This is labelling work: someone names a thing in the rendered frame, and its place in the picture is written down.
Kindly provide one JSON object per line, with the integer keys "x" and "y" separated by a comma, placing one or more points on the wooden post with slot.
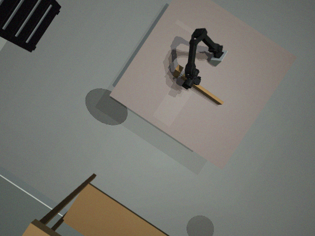
{"x": 178, "y": 71}

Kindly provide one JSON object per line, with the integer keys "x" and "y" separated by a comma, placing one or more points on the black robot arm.
{"x": 216, "y": 49}

